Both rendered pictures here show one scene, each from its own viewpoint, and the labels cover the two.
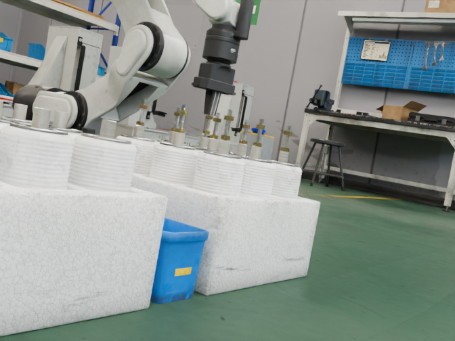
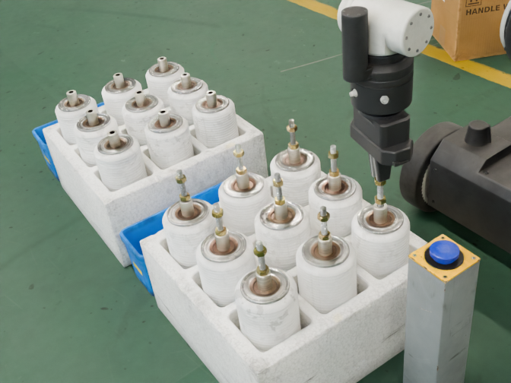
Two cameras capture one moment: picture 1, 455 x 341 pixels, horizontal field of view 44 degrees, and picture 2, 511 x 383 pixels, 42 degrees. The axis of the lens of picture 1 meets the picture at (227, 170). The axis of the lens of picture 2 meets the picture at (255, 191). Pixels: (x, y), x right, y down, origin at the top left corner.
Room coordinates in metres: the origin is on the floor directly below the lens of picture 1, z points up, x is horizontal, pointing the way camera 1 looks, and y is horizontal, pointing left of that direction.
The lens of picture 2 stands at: (1.59, -0.77, 0.97)
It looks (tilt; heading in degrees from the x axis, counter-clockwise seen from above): 37 degrees down; 115
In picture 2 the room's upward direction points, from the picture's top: 8 degrees counter-clockwise
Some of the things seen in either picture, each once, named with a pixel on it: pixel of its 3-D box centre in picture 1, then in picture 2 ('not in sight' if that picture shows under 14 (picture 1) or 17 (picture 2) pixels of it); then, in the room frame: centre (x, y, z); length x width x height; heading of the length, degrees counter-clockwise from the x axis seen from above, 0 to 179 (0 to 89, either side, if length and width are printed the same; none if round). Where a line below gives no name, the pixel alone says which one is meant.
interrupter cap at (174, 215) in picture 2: (222, 155); (188, 212); (1.10, 0.02, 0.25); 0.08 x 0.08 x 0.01
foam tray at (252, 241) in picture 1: (199, 221); (288, 283); (1.26, 0.04, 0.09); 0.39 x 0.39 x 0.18; 54
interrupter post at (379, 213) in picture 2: (204, 143); (380, 213); (1.42, 0.07, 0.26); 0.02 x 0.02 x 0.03
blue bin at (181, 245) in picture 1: (125, 245); (197, 235); (1.02, 0.16, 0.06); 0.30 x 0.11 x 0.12; 54
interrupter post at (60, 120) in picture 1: (60, 121); (164, 118); (0.92, 0.28, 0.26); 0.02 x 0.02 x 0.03
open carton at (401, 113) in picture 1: (399, 112); not in sight; (5.74, -1.63, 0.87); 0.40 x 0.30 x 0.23; 42
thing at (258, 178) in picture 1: (247, 201); (230, 286); (1.19, -0.05, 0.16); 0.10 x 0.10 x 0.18
